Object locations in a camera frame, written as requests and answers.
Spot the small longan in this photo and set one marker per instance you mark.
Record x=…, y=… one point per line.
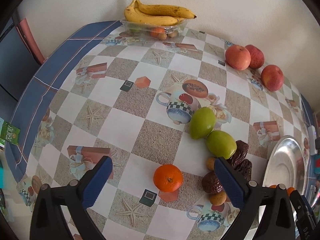
x=210, y=163
x=218, y=198

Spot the right green jujube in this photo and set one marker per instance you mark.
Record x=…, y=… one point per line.
x=221, y=144

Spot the clear plastic fruit tray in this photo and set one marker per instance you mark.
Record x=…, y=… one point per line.
x=157, y=32

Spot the green tea packet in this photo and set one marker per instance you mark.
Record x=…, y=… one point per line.
x=9, y=133

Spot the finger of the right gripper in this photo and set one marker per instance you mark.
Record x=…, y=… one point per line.
x=306, y=223

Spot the teal box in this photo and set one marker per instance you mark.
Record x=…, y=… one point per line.
x=317, y=164

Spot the right red apple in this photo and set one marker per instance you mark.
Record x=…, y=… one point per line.
x=272, y=77

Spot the red chair back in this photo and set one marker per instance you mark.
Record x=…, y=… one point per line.
x=32, y=45

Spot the red apple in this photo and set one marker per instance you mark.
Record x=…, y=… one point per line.
x=257, y=56
x=272, y=77

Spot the pale pink apple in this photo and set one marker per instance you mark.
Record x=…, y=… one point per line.
x=238, y=57

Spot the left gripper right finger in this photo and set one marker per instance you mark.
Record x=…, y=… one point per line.
x=277, y=221

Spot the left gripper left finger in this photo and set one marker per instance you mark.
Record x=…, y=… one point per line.
x=48, y=221

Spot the upper yellow banana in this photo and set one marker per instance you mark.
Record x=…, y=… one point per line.
x=165, y=10

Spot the yellow banana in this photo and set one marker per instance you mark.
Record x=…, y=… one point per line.
x=133, y=14
x=165, y=10

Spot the green jujube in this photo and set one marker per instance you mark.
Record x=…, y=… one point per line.
x=202, y=123
x=221, y=144

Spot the large steel round tray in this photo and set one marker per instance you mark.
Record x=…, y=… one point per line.
x=287, y=165

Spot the left green jujube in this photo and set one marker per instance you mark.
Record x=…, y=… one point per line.
x=202, y=123

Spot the lower yellow banana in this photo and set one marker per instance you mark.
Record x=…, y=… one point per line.
x=133, y=14

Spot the checkered patterned tablecloth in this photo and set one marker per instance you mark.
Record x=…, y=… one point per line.
x=105, y=88

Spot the middle red apple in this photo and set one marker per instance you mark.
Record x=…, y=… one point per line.
x=257, y=56

